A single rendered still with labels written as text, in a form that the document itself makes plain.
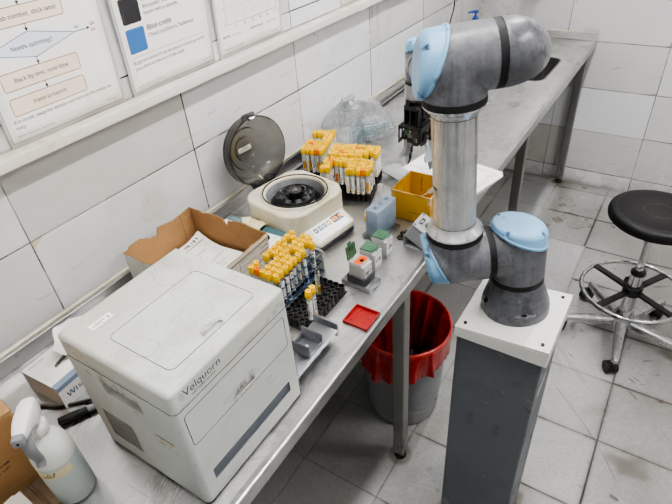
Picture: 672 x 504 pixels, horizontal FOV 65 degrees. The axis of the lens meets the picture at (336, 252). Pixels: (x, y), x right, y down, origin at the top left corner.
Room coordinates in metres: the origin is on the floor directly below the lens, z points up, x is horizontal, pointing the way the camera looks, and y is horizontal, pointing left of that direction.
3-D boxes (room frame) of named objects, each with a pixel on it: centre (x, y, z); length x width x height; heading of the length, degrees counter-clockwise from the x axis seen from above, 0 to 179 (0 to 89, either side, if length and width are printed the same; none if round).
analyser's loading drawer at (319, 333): (0.80, 0.10, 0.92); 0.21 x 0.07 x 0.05; 145
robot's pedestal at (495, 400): (0.90, -0.41, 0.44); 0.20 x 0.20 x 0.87; 55
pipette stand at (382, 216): (1.30, -0.14, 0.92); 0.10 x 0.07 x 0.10; 140
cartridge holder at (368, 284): (1.07, -0.06, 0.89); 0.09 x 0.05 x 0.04; 52
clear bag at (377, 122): (2.02, -0.19, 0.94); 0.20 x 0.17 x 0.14; 119
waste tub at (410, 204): (1.39, -0.27, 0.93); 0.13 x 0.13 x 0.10; 54
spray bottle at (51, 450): (0.54, 0.51, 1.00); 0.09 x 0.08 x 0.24; 55
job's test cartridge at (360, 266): (1.07, -0.06, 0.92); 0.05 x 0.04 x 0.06; 52
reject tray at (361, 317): (0.93, -0.05, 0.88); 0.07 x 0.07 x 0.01; 55
